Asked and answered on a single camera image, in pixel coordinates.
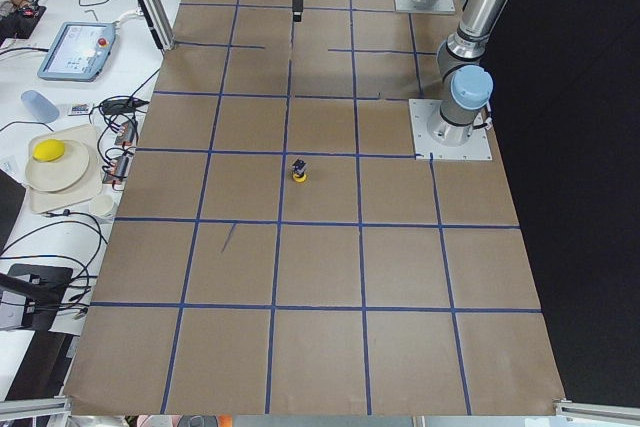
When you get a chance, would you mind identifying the yellow push button switch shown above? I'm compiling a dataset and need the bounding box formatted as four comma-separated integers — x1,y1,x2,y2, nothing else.
291,158,307,183

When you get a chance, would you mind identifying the teach pendant near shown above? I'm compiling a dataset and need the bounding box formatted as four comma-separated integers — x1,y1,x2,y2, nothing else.
37,22,116,82

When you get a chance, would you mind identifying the small remote control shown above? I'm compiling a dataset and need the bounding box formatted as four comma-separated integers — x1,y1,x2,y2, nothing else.
67,103,94,116

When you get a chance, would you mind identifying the translucent blue cup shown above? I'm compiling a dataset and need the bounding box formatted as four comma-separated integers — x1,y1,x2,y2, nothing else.
21,90,59,123

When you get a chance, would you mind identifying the beige square tray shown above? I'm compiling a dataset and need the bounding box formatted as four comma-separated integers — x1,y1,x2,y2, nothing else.
25,124,102,214

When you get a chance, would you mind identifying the white paper cup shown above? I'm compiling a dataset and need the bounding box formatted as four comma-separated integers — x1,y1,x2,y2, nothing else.
88,194,118,220

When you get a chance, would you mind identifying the yellow lemon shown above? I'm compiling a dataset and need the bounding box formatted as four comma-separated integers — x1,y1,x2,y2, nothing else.
32,139,66,162

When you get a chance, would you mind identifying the beige round plate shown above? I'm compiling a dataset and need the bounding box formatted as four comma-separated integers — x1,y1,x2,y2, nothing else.
25,141,90,192

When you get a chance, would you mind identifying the black device bottom left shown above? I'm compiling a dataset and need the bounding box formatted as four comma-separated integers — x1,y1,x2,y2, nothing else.
1,263,73,331

